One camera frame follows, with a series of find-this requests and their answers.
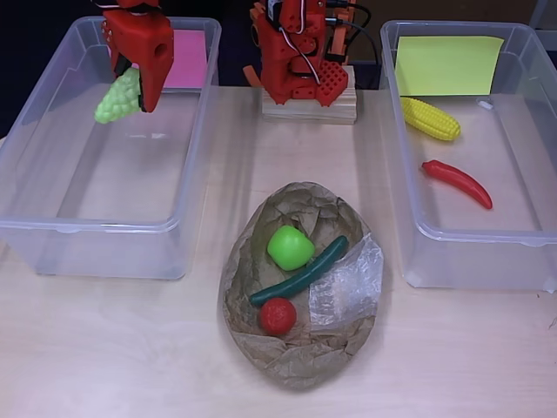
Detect green toy apple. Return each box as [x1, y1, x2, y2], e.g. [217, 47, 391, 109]
[266, 225, 316, 272]

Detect yellow sticky note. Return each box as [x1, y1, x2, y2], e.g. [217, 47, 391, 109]
[394, 35, 506, 97]

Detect pink sticky note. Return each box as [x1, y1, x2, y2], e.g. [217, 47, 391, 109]
[166, 29, 206, 90]

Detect dark green toy cucumber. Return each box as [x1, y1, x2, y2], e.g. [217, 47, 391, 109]
[249, 235, 350, 306]

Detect light green toy grapes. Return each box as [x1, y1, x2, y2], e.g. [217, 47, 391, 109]
[94, 69, 144, 125]

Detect black cable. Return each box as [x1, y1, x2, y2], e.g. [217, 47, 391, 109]
[324, 0, 380, 66]

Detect red toy chili pepper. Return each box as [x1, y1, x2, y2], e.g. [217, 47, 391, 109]
[420, 159, 494, 211]

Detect yellow toy corn cob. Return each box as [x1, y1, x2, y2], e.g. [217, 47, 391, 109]
[399, 97, 461, 142]

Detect crumpled brown paper bag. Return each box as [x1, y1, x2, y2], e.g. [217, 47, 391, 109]
[217, 181, 386, 392]

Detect clear plastic bin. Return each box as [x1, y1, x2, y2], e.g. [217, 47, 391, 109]
[379, 19, 557, 293]
[0, 16, 223, 280]

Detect red toy tomato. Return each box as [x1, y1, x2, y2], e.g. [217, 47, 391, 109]
[259, 298, 299, 336]

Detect wooden base block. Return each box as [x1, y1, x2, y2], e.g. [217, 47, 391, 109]
[262, 64, 358, 126]

